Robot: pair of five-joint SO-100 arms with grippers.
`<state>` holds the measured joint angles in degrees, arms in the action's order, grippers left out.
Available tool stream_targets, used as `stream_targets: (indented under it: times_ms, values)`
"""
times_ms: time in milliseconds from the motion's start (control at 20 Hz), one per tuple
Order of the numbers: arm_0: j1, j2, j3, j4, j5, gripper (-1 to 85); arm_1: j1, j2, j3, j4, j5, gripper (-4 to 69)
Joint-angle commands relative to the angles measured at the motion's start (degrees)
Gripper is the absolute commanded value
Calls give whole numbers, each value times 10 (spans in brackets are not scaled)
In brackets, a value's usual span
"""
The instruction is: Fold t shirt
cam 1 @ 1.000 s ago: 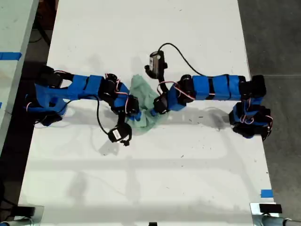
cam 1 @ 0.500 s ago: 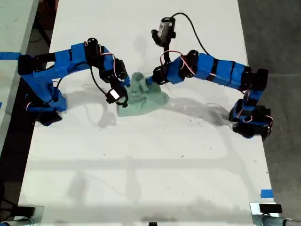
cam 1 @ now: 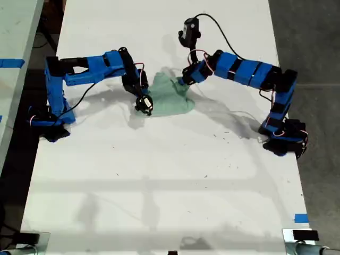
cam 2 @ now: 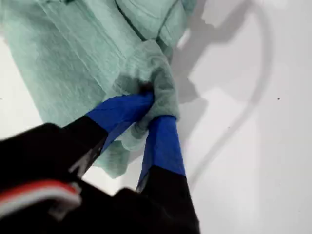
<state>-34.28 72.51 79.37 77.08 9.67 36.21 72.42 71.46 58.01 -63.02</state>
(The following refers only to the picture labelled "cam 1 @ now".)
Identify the pale green T-shirt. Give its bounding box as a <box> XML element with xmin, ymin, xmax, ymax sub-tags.
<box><xmin>134</xmin><ymin>71</ymin><xmax>196</xmax><ymax>118</ymax></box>

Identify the long blue tape strip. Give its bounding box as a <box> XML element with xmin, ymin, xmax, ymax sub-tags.
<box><xmin>0</xmin><ymin>58</ymin><xmax>26</xmax><ymax>69</ymax></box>

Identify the short blue tape strip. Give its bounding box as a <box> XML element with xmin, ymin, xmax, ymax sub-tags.
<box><xmin>294</xmin><ymin>213</ymin><xmax>310</xmax><ymax>224</ymax></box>

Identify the small black box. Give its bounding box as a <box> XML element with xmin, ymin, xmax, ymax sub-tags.
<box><xmin>292</xmin><ymin>229</ymin><xmax>319</xmax><ymax>241</ymax></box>
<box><xmin>18</xmin><ymin>232</ymin><xmax>41</xmax><ymax>244</ymax></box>

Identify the grey pipe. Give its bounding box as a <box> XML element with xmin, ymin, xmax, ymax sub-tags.
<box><xmin>294</xmin><ymin>241</ymin><xmax>340</xmax><ymax>255</ymax></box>

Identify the red white servo wire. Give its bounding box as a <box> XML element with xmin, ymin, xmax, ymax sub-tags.
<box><xmin>187</xmin><ymin>49</ymin><xmax>215</xmax><ymax>76</ymax></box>
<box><xmin>133</xmin><ymin>62</ymin><xmax>146</xmax><ymax>90</ymax></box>

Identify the short black camera stalk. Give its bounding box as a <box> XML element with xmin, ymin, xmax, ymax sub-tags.
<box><xmin>188</xmin><ymin>47</ymin><xmax>199</xmax><ymax>65</ymax></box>

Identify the round-faced black camera box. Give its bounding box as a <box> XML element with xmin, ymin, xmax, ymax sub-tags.
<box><xmin>134</xmin><ymin>95</ymin><xmax>154</xmax><ymax>117</ymax></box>

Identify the black camera box on stalk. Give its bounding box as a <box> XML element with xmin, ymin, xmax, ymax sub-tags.
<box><xmin>177</xmin><ymin>16</ymin><xmax>202</xmax><ymax>49</ymax></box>

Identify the thin black camera cable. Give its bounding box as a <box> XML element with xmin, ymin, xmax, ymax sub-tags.
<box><xmin>56</xmin><ymin>81</ymin><xmax>141</xmax><ymax>121</ymax></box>

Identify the metal table bracket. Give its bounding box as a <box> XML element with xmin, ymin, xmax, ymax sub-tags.
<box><xmin>282</xmin><ymin>227</ymin><xmax>320</xmax><ymax>255</ymax></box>
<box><xmin>15</xmin><ymin>231</ymin><xmax>52</xmax><ymax>251</ymax></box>

